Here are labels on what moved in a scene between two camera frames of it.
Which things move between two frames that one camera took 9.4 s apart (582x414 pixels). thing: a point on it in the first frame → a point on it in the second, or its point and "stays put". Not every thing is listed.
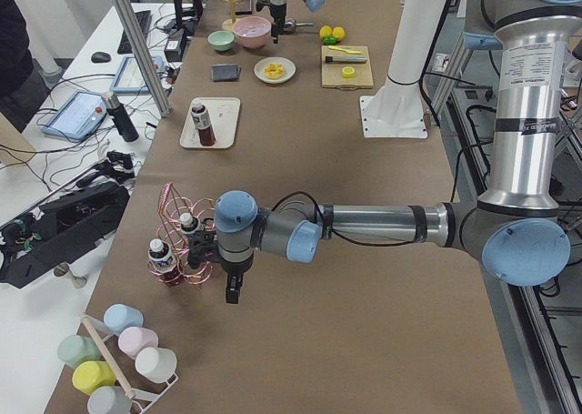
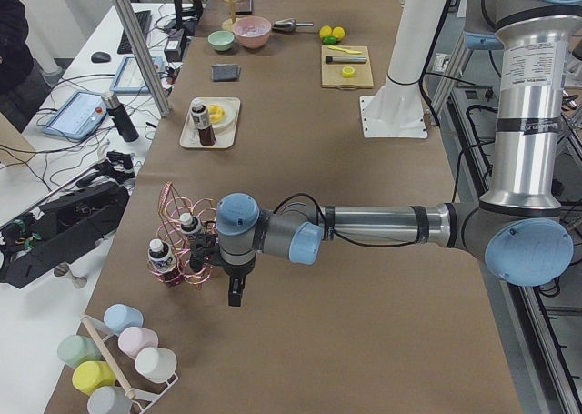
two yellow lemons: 336,31 stays put
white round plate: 274,70 → 221,112
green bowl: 221,40 stays put
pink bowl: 252,32 stays put
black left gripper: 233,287 stays put
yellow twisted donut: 274,70 → 216,114
